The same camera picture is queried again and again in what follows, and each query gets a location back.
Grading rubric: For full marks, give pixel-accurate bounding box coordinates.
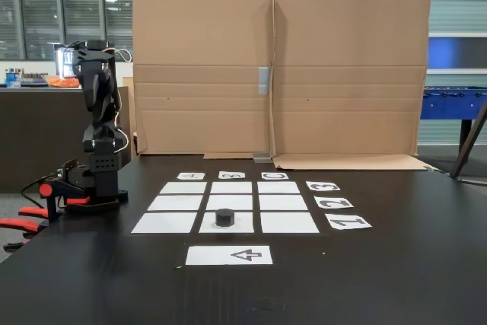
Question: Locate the black round token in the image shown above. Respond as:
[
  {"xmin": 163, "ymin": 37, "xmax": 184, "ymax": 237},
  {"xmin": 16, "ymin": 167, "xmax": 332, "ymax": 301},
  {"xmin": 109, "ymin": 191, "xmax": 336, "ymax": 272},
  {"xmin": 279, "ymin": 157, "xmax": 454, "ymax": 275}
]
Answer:
[{"xmin": 215, "ymin": 208, "xmax": 235, "ymax": 227}]

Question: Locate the white paper grid square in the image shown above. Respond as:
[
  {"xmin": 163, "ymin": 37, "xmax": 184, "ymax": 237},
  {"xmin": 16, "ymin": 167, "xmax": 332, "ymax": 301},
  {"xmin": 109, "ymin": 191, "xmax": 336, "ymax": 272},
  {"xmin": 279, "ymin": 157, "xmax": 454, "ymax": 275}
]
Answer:
[
  {"xmin": 210, "ymin": 181, "xmax": 253, "ymax": 194},
  {"xmin": 259, "ymin": 212, "xmax": 320, "ymax": 234},
  {"xmin": 259, "ymin": 194, "xmax": 309, "ymax": 212},
  {"xmin": 205, "ymin": 194, "xmax": 253, "ymax": 212},
  {"xmin": 131, "ymin": 212, "xmax": 198, "ymax": 234},
  {"xmin": 198, "ymin": 212, "xmax": 255, "ymax": 234},
  {"xmin": 159, "ymin": 181, "xmax": 208, "ymax": 195},
  {"xmin": 257, "ymin": 181, "xmax": 301, "ymax": 194},
  {"xmin": 147, "ymin": 195, "xmax": 202, "ymax": 212}
]

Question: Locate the orange bag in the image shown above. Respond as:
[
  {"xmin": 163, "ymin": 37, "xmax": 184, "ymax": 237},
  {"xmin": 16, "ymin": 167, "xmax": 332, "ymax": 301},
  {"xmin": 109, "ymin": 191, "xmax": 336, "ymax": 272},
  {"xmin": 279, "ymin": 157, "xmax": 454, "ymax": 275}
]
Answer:
[{"xmin": 40, "ymin": 75, "xmax": 81, "ymax": 88}]

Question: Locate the bright lit screen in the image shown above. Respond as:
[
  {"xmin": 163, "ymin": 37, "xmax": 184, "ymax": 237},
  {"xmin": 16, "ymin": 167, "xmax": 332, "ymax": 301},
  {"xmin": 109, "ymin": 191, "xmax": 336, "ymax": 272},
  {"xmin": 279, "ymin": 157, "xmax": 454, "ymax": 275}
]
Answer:
[{"xmin": 54, "ymin": 43, "xmax": 76, "ymax": 78}]

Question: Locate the dark brown counter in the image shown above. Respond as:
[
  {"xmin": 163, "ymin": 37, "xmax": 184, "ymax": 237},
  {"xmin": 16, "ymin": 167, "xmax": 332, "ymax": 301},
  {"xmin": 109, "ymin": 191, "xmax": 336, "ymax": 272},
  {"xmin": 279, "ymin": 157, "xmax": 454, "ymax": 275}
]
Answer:
[{"xmin": 0, "ymin": 87, "xmax": 134, "ymax": 193}]

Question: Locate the red and black clamp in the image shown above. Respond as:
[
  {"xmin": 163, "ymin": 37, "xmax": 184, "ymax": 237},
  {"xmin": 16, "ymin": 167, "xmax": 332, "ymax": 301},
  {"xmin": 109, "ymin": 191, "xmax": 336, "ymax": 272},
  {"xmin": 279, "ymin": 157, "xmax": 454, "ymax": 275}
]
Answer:
[
  {"xmin": 37, "ymin": 178, "xmax": 92, "ymax": 223},
  {"xmin": 0, "ymin": 206, "xmax": 50, "ymax": 253}
]

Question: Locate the brown cardboard sheet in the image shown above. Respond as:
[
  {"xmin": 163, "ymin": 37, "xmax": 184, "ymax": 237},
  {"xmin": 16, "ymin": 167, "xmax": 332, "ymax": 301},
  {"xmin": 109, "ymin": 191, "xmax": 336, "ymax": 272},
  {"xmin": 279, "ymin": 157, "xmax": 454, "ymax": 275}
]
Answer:
[
  {"xmin": 131, "ymin": 0, "xmax": 275, "ymax": 161},
  {"xmin": 270, "ymin": 0, "xmax": 434, "ymax": 170}
]

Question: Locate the white arrow paper sheet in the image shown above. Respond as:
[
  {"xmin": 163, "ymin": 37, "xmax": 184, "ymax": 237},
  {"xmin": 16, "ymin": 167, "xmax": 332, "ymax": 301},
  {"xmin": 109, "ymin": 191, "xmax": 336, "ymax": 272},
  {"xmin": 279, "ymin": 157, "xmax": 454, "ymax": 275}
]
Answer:
[{"xmin": 185, "ymin": 245, "xmax": 274, "ymax": 266}]

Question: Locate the paper sheet number 3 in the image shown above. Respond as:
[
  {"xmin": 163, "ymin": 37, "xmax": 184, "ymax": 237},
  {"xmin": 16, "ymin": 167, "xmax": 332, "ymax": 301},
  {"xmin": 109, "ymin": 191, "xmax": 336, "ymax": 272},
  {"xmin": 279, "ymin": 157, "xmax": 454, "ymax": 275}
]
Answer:
[{"xmin": 306, "ymin": 181, "xmax": 341, "ymax": 192}]

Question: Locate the paper sheet number 2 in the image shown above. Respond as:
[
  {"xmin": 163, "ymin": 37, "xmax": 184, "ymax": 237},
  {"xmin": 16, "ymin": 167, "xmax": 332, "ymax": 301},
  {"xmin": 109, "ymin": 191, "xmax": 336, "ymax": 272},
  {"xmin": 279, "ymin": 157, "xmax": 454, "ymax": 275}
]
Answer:
[{"xmin": 314, "ymin": 196, "xmax": 355, "ymax": 210}]

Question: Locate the paper sheet number 1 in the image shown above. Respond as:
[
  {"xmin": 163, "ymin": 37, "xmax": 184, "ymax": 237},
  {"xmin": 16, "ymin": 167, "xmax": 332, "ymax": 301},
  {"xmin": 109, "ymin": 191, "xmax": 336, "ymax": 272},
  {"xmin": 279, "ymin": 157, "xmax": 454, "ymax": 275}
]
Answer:
[{"xmin": 325, "ymin": 214, "xmax": 373, "ymax": 231}]

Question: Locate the blue foosball table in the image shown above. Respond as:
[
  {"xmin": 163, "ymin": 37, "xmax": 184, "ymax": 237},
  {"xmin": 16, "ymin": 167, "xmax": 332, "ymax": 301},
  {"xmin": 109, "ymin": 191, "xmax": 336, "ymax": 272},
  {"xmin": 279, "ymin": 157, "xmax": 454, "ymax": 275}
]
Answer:
[{"xmin": 421, "ymin": 84, "xmax": 487, "ymax": 158}]

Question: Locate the dark slanted stand leg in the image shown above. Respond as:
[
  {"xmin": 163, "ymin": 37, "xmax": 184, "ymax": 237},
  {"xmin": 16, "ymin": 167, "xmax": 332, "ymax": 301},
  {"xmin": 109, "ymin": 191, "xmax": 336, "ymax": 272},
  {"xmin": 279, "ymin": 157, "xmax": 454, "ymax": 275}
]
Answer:
[{"xmin": 450, "ymin": 103, "xmax": 487, "ymax": 180}]

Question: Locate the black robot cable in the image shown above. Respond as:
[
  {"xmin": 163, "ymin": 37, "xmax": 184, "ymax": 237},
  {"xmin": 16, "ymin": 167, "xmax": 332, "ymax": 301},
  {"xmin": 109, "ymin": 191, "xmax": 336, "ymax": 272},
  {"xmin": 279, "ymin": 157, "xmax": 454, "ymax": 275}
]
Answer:
[{"xmin": 21, "ymin": 175, "xmax": 53, "ymax": 210}]

